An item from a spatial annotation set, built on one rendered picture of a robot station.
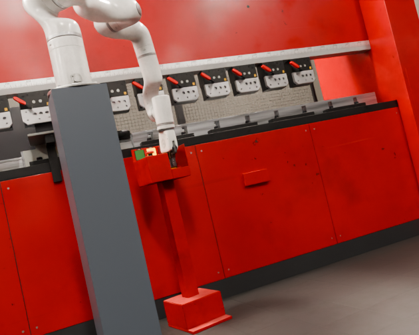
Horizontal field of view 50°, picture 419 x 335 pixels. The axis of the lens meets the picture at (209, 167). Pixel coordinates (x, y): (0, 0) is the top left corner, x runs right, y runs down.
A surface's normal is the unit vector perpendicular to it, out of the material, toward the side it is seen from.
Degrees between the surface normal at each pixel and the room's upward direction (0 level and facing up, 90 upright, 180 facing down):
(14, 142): 90
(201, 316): 90
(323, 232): 90
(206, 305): 90
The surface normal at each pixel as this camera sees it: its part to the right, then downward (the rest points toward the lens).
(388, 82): -0.92, 0.19
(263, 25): 0.33, -0.13
